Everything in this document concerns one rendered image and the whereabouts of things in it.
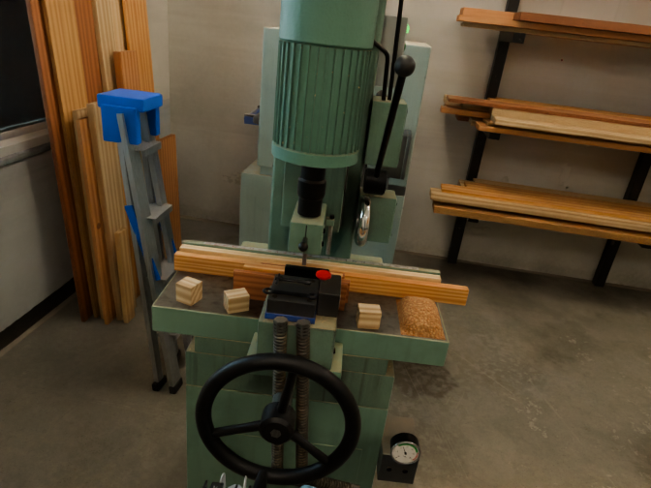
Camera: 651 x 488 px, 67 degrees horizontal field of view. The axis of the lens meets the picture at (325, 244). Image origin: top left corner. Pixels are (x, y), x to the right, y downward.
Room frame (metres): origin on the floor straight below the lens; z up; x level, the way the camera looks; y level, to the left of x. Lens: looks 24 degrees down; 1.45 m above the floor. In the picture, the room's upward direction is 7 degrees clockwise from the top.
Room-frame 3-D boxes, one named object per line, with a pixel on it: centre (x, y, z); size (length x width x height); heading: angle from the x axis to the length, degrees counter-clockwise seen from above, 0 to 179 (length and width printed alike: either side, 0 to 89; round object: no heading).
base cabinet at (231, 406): (1.11, 0.04, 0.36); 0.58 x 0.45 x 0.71; 179
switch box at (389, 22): (1.31, -0.10, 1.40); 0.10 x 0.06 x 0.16; 179
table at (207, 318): (0.88, 0.03, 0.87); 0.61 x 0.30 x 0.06; 89
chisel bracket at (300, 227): (1.01, 0.04, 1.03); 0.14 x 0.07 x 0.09; 179
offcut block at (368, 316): (0.85, -0.10, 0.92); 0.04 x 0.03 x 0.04; 95
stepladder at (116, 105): (1.69, 0.66, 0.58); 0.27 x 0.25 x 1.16; 87
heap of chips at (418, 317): (0.90, -0.22, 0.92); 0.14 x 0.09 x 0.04; 179
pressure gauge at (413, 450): (0.78, -0.22, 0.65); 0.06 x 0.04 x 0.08; 89
